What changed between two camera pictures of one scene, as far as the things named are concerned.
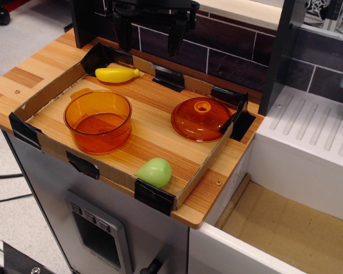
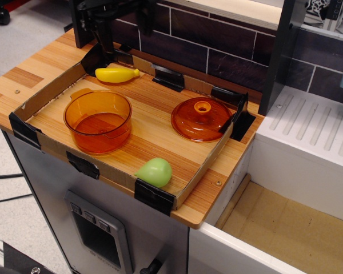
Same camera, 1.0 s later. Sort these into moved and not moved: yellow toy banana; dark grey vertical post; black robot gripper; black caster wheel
Moved: black robot gripper
Not moved: yellow toy banana; black caster wheel; dark grey vertical post
